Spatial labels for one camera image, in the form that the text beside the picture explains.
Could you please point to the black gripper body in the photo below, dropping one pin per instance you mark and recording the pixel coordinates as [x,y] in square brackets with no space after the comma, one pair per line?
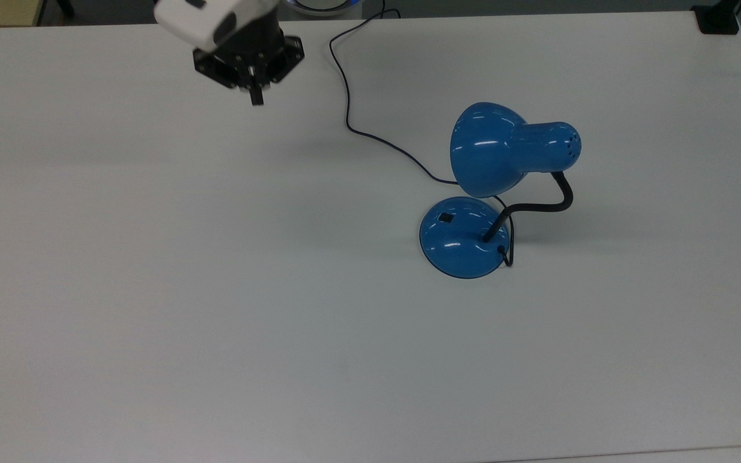
[261,54]

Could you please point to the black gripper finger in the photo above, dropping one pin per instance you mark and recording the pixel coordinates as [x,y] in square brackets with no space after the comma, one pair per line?
[260,90]
[253,90]

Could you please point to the blue desk lamp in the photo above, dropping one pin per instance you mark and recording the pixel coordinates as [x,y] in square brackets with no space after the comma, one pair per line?
[486,151]

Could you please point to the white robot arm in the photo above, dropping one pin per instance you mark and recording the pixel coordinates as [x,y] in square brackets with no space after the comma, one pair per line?
[200,19]

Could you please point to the white round base blue light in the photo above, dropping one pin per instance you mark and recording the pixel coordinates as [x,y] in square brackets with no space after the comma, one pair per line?
[322,5]

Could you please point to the black chair leg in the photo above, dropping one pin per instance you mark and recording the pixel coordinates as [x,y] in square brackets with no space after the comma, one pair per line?
[65,8]

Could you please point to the black table clamp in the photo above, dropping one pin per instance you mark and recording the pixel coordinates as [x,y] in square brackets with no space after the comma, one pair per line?
[718,19]

